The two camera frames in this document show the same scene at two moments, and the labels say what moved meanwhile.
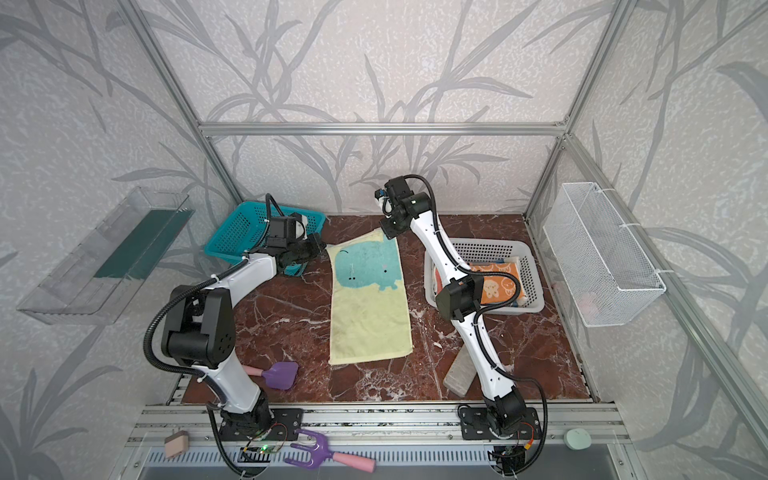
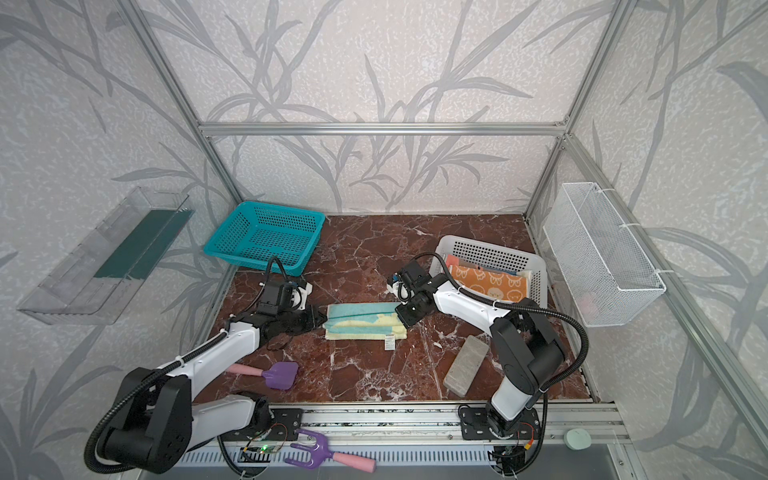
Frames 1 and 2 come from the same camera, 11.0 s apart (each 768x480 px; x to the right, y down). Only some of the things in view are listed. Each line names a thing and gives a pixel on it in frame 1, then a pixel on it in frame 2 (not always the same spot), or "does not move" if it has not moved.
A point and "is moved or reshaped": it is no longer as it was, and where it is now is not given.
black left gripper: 309,246 to 299,320
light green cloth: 369,317 is moved or reshaped
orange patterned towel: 496,289 is moved or reshaped
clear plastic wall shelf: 110,272 does not move
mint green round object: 578,439 does not move
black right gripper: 391,222 to 411,308
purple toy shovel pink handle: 281,376 does not move
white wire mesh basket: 607,276 does not move
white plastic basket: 511,281 does not move
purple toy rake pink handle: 321,454 does not move
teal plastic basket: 246,228 does not move
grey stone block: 460,373 does not move
